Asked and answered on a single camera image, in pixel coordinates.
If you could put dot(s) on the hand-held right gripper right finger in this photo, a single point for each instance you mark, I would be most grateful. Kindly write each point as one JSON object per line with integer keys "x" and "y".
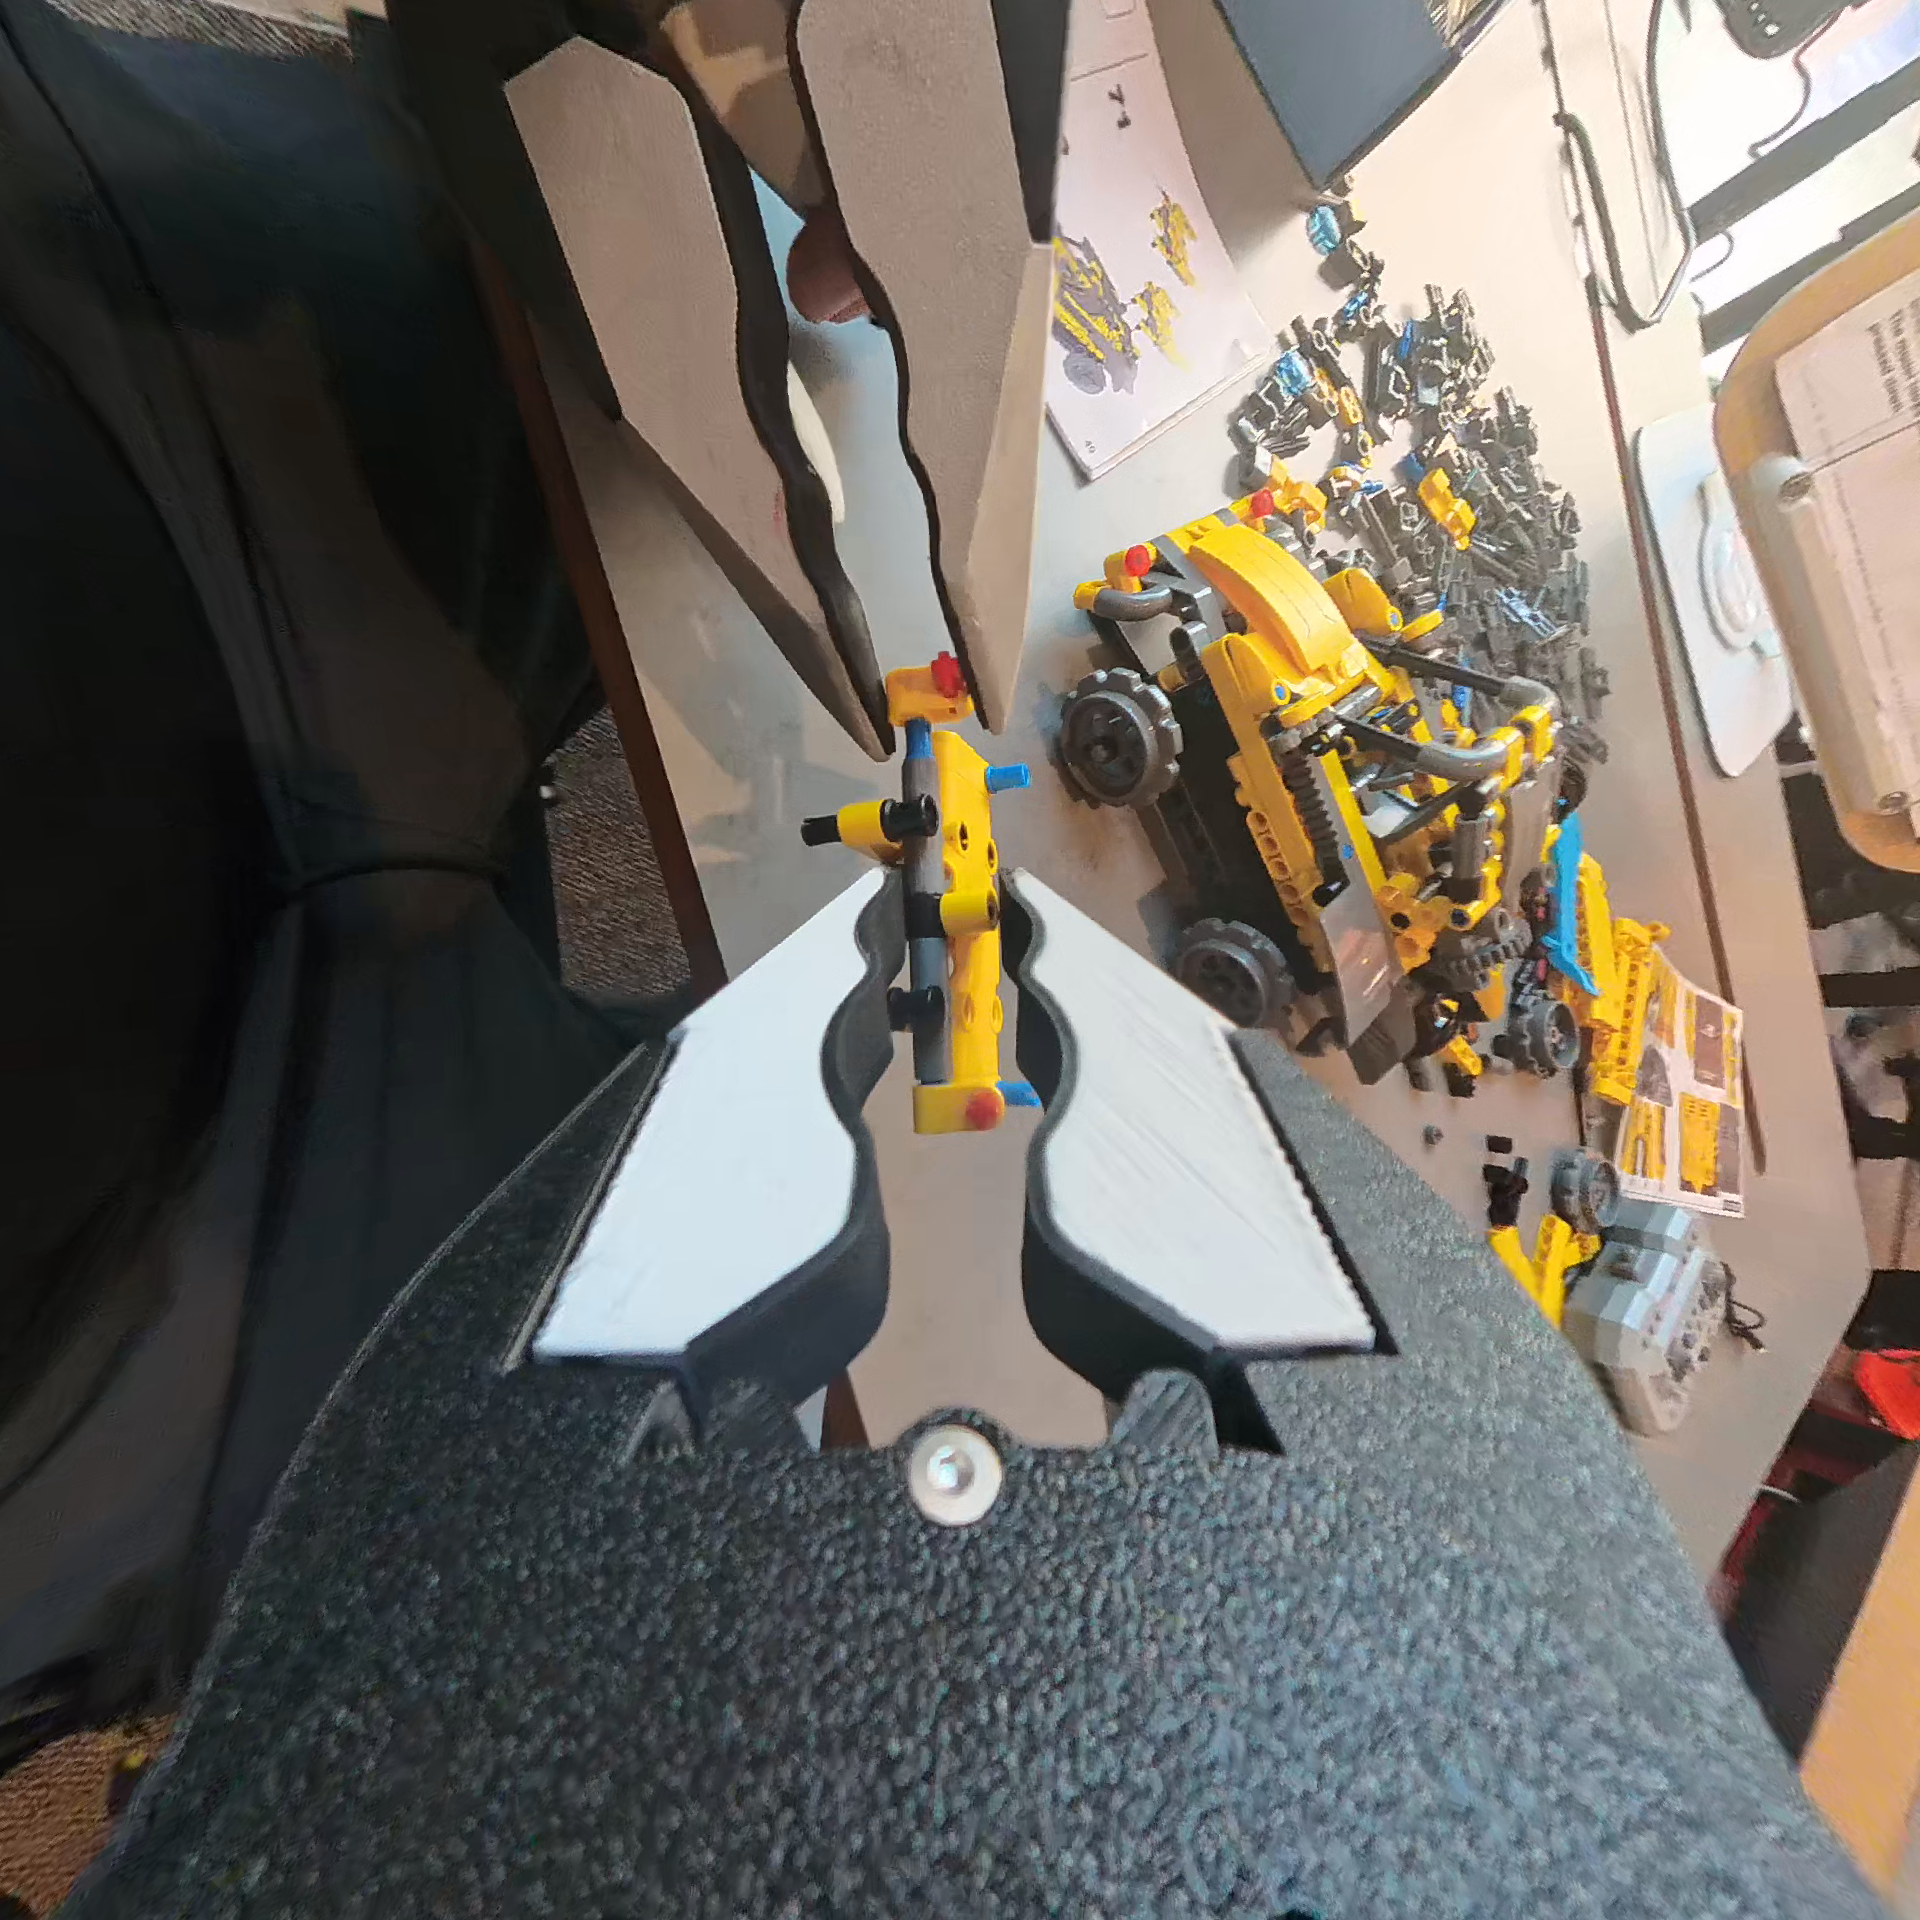
{"x": 1184, "y": 1184}

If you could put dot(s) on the blue brick panel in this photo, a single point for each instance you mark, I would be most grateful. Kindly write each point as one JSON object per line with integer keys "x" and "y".
{"x": 1569, "y": 901}

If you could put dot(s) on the brick instruction booklet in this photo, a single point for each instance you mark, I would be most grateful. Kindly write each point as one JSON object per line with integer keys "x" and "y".
{"x": 1142, "y": 299}

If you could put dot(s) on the yellow toy brick car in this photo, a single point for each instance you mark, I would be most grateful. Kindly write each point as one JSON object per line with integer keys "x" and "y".
{"x": 1320, "y": 749}

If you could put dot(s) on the yellow sticker sheet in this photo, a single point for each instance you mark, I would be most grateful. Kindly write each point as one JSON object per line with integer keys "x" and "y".
{"x": 1688, "y": 1096}

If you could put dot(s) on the pile of dark small bricks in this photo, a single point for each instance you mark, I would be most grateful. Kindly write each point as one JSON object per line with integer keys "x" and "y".
{"x": 1440, "y": 421}

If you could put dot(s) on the person's dark clothed body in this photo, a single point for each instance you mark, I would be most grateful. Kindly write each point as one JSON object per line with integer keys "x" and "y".
{"x": 224, "y": 749}

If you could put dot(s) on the wooden board with printed sheet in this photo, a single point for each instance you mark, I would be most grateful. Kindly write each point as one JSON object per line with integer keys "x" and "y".
{"x": 1845, "y": 523}

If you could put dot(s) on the cluster of yellow beams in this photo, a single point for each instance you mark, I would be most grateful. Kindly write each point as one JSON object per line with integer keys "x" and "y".
{"x": 1617, "y": 960}

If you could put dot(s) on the grey wheel hub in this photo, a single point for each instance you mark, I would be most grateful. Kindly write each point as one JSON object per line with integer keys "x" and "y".
{"x": 1586, "y": 1184}

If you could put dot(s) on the dark blue cardboard box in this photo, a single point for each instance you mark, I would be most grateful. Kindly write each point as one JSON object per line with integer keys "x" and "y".
{"x": 1320, "y": 76}

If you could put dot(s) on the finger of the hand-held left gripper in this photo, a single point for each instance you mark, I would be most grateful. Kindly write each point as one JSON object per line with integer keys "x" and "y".
{"x": 961, "y": 299}
{"x": 645, "y": 269}

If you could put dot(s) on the grey desk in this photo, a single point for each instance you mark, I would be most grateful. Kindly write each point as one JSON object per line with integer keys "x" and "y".
{"x": 720, "y": 675}

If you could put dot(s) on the yellow beam assembly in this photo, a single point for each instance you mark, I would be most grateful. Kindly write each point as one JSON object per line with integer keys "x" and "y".
{"x": 1545, "y": 1260}

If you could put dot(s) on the red black printed bag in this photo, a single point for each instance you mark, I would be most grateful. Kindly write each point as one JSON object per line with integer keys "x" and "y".
{"x": 1890, "y": 1388}

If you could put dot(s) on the person's left hand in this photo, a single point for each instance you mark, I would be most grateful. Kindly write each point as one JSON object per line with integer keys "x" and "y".
{"x": 825, "y": 276}

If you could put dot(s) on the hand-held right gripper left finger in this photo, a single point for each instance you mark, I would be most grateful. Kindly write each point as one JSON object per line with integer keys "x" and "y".
{"x": 720, "y": 1184}

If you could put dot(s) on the grey brick battery box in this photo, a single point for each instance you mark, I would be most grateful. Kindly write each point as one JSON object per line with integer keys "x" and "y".
{"x": 1652, "y": 1306}

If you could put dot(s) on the yellow brick subassembly blue pins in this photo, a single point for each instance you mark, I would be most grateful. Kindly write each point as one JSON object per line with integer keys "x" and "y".
{"x": 961, "y": 901}

